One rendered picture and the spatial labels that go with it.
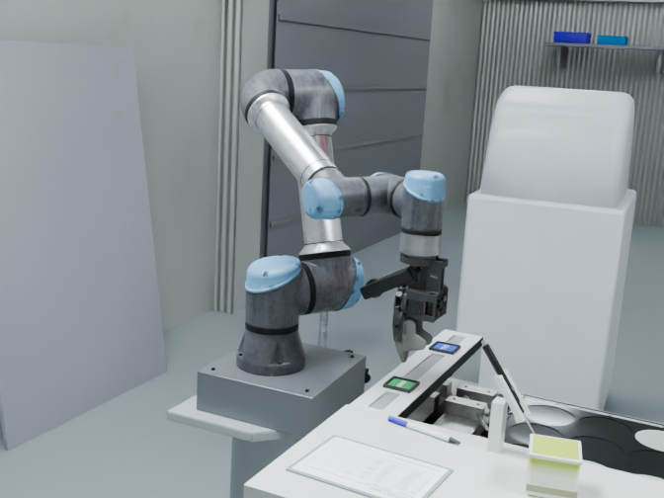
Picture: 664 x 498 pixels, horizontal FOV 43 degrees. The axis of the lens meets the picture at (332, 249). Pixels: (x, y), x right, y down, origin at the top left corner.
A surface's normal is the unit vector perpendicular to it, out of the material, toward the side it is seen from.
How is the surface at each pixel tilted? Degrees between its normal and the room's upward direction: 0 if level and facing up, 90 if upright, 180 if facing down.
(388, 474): 0
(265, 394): 90
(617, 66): 90
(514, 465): 0
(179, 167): 90
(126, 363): 82
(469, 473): 0
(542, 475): 90
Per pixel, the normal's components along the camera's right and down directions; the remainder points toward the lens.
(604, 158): -0.37, 0.00
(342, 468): 0.06, -0.97
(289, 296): 0.51, 0.22
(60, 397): 0.90, 0.00
